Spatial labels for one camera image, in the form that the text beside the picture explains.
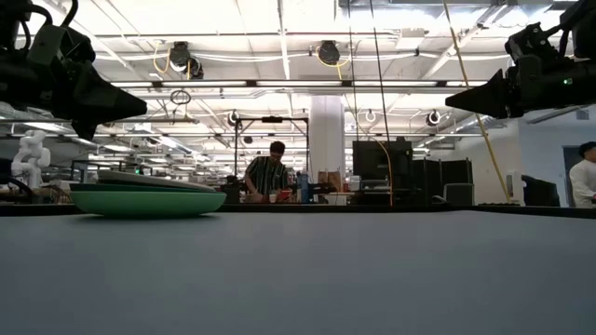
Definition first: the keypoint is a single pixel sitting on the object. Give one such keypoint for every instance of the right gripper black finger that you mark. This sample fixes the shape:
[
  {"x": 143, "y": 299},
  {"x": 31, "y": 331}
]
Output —
[
  {"x": 489, "y": 108},
  {"x": 493, "y": 90}
]

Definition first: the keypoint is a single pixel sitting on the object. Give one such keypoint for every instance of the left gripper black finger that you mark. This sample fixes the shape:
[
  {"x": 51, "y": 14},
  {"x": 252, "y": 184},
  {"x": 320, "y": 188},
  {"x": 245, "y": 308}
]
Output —
[
  {"x": 121, "y": 113},
  {"x": 93, "y": 93}
]

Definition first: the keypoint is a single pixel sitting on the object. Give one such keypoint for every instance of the small white plastic plate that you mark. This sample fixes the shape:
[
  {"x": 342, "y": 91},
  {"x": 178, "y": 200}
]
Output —
[{"x": 135, "y": 179}]

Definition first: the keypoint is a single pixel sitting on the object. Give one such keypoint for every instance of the large dark green plastic plate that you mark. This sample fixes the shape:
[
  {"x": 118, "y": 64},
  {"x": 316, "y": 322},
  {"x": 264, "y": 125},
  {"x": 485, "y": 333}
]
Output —
[{"x": 93, "y": 187}]

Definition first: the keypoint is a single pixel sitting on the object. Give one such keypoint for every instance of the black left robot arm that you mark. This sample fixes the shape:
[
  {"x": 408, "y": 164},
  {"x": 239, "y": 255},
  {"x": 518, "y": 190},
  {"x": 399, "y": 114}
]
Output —
[{"x": 9, "y": 28}]

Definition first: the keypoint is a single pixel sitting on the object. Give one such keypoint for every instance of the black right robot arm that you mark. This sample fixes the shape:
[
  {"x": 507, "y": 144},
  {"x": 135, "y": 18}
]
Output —
[{"x": 584, "y": 28}]

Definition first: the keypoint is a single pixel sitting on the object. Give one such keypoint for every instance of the white robot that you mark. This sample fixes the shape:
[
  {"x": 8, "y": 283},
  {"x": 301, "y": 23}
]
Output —
[{"x": 30, "y": 158}]

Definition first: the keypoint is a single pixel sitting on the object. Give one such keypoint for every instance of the black cabinet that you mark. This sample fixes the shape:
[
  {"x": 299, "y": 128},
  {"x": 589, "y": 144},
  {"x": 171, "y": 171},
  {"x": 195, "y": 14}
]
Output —
[{"x": 442, "y": 172}]

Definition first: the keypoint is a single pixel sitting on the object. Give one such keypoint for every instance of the light green plastic plate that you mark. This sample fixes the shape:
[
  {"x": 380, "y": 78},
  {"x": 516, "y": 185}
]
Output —
[{"x": 149, "y": 205}]

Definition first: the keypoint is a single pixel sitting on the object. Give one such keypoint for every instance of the black chair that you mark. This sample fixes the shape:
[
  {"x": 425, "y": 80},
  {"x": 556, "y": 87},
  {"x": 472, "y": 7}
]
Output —
[{"x": 540, "y": 193}]

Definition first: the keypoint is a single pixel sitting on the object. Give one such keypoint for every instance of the person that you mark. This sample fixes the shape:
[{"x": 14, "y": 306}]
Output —
[
  {"x": 584, "y": 181},
  {"x": 266, "y": 177}
]

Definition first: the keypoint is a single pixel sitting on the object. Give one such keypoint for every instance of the black monitor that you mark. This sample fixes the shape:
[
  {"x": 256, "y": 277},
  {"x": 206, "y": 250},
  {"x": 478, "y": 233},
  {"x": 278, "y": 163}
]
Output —
[{"x": 382, "y": 160}]

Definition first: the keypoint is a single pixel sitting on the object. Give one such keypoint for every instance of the white square pillar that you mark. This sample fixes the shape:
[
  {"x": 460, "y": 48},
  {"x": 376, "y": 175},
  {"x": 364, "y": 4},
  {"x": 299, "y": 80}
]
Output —
[{"x": 327, "y": 135}]

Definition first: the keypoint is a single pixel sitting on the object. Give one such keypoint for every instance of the brown paper bag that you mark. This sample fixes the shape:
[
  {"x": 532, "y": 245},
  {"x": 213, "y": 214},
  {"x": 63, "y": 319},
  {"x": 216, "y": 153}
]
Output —
[{"x": 330, "y": 179}]

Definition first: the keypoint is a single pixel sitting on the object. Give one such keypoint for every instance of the blue bottle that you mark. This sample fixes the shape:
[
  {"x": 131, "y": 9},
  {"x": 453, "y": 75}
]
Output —
[{"x": 303, "y": 188}]

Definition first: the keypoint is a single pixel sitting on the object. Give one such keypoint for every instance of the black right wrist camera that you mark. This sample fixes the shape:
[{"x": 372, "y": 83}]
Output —
[{"x": 531, "y": 44}]

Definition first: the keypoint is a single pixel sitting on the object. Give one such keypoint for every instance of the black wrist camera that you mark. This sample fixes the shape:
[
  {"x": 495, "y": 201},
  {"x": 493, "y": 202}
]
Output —
[
  {"x": 51, "y": 44},
  {"x": 531, "y": 44}
]

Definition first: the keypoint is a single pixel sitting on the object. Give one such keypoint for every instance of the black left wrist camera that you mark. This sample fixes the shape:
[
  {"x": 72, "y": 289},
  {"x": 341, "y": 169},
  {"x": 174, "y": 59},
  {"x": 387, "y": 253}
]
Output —
[{"x": 51, "y": 44}]

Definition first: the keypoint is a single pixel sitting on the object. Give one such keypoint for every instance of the black table frame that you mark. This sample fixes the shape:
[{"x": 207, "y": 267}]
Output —
[{"x": 512, "y": 211}]

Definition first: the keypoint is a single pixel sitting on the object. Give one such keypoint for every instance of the black frame rig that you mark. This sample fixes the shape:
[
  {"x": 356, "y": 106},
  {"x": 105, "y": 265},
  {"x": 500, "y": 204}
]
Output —
[{"x": 272, "y": 119}]

